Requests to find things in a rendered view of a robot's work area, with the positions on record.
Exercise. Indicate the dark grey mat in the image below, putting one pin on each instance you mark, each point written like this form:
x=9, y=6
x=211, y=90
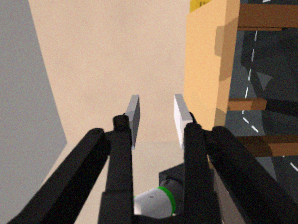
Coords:
x=273, y=77

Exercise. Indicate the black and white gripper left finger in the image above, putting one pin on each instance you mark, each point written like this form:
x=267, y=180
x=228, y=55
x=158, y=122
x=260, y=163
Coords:
x=62, y=197

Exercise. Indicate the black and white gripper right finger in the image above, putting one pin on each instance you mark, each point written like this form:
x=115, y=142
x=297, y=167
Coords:
x=256, y=194

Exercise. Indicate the wooden stool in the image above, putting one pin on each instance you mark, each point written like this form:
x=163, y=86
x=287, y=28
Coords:
x=210, y=45

